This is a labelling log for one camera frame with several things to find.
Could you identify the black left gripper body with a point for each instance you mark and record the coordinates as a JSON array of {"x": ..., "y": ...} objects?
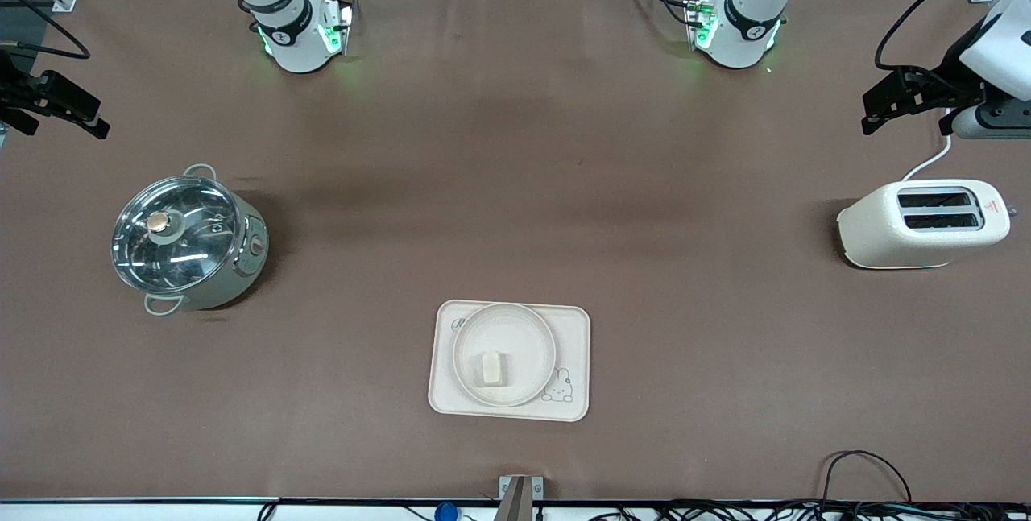
[{"x": 944, "y": 84}]

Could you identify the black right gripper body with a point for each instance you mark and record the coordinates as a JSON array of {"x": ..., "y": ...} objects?
[{"x": 10, "y": 88}]

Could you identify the cream round plate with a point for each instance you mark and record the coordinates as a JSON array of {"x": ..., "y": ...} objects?
[{"x": 527, "y": 336}]

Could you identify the white steamed bun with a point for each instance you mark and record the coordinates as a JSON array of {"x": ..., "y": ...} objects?
[{"x": 495, "y": 370}]

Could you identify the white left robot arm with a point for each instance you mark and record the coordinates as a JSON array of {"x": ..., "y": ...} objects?
[{"x": 745, "y": 34}]

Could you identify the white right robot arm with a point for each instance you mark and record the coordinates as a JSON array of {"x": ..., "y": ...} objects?
[{"x": 294, "y": 38}]

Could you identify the cream two-slot toaster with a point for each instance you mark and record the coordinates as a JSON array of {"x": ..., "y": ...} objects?
[{"x": 910, "y": 243}]

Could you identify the glass pot lid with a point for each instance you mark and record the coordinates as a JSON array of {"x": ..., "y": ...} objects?
[{"x": 181, "y": 243}]

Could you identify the pale green electric pot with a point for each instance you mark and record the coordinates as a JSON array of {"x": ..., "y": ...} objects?
[{"x": 242, "y": 271}]

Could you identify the brown table cover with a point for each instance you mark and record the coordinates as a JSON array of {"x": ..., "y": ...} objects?
[{"x": 515, "y": 150}]

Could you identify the cream rabbit print tray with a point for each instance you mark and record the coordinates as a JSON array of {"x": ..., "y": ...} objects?
[{"x": 572, "y": 328}]

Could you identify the blue round cap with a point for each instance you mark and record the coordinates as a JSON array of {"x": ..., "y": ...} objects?
[{"x": 445, "y": 513}]

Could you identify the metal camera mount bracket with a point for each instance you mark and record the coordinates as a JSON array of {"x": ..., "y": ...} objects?
[{"x": 519, "y": 497}]

